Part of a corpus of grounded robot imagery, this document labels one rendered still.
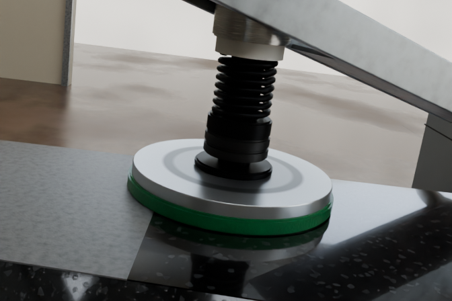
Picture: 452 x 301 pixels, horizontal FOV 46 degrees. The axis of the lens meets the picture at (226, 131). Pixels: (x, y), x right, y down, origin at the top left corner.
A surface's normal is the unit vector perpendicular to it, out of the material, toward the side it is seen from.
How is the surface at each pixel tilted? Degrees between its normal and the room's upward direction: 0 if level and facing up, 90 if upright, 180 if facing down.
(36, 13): 90
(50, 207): 0
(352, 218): 0
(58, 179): 0
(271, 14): 90
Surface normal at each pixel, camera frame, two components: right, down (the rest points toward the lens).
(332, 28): 0.43, 0.28
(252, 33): -0.04, 0.24
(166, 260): 0.13, -0.96
